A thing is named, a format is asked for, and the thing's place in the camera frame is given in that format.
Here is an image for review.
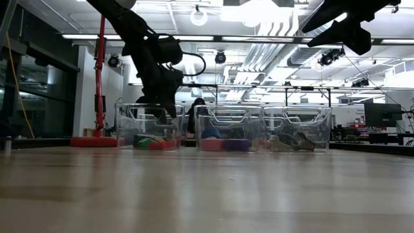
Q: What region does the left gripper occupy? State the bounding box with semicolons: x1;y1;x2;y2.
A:
138;69;184;119

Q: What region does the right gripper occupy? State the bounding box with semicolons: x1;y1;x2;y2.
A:
301;0;402;56

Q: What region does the purple tape roll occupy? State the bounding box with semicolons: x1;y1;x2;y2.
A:
225;139;251;152

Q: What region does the black staple remover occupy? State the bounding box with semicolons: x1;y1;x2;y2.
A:
281;131;316;152

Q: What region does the person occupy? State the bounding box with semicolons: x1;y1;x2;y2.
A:
186;97;207;135

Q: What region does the clear plastic bin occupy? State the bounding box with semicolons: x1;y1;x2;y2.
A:
114;102;186;151
262;105;333;153
193;104;265;153

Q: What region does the black ceiling spotlight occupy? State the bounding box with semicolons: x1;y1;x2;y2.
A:
318;48;345;67

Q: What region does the long ceiling light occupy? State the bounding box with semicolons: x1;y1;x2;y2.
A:
61;34;122;41
221;35;295;42
176;34;215;41
380;38;414;45

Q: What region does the red desk lamp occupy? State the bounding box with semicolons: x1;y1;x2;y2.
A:
69;0;136;148

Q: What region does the black background table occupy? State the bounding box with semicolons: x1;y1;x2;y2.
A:
180;82;332;107

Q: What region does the black monitor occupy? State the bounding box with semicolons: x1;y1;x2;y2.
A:
364;102;403;128

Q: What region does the black round ceiling camera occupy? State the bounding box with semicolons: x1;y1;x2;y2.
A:
107;54;121;69
214;50;227;65

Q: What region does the silver ceiling duct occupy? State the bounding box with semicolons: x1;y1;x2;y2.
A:
241;22;301;74

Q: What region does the white ceiling ring light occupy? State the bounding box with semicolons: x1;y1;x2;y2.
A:
190;6;209;27

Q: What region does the black aluminium table frame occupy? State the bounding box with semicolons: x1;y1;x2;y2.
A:
0;137;414;157

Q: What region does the yellow hanging cable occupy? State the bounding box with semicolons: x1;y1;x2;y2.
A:
5;32;36;140

